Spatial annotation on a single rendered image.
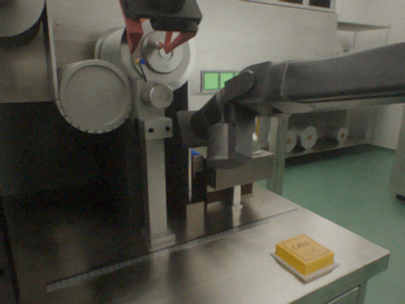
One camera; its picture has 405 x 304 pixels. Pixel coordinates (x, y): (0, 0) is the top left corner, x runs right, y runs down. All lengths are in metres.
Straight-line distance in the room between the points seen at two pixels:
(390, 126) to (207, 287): 5.05
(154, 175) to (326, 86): 0.33
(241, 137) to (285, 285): 0.24
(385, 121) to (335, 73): 5.08
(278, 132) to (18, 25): 1.16
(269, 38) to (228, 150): 0.76
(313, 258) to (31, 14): 0.58
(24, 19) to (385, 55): 0.48
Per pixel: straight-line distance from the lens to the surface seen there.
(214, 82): 1.01
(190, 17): 0.45
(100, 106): 0.55
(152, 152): 0.54
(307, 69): 0.39
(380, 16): 5.61
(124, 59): 0.56
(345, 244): 0.65
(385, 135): 5.45
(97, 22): 0.89
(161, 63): 0.56
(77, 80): 0.55
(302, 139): 4.19
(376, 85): 0.34
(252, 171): 0.68
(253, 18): 1.11
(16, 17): 0.55
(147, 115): 0.54
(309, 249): 0.56
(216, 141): 0.45
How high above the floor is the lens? 1.22
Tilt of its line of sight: 15 degrees down
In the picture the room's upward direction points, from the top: straight up
